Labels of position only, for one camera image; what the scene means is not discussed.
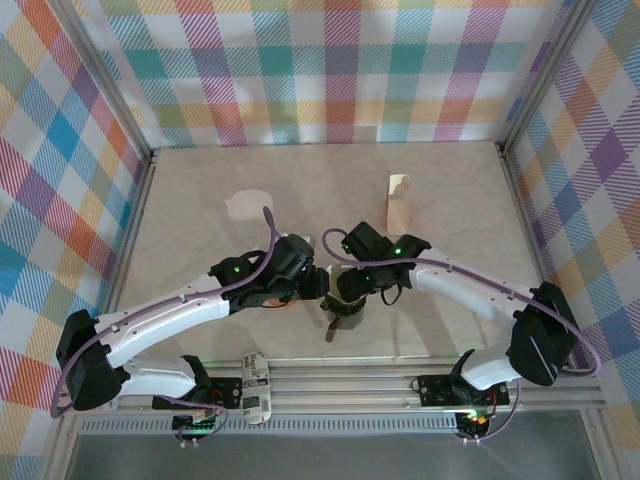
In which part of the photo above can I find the grey glass cup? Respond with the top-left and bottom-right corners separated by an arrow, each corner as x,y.
335,302 -> 367,332

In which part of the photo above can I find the orange white filter pack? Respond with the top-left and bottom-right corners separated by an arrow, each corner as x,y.
383,172 -> 412,235

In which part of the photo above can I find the white paper coffee filter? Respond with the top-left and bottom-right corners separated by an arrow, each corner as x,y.
226,187 -> 275,222

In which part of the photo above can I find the newspaper print wrapped roll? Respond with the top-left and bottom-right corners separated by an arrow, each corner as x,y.
240,351 -> 273,427

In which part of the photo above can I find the circuit board green light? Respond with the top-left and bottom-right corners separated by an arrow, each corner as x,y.
171,408 -> 224,449
455,407 -> 494,441

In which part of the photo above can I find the grey metal sheet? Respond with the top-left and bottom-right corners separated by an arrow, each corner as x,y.
64,433 -> 601,480

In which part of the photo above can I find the plaid cloth backdrop panel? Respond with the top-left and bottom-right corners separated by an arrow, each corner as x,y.
64,0 -> 586,149
0,0 -> 151,480
504,0 -> 640,401

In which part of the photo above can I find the purple cable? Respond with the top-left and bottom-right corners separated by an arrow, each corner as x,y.
322,227 -> 600,445
52,206 -> 281,446

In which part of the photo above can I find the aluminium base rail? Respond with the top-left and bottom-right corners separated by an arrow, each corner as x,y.
117,355 -> 607,417

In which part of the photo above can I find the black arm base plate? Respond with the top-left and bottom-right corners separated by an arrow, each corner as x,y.
416,374 -> 511,409
152,377 -> 242,412

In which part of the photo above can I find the grey slotted cable duct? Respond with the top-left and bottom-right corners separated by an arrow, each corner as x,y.
79,417 -> 464,437

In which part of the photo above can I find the aluminium table edge rail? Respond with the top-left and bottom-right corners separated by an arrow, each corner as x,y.
42,148 -> 160,480
494,142 -> 576,354

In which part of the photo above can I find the aluminium frame post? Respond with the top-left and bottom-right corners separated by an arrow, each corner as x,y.
493,0 -> 600,151
48,0 -> 160,164

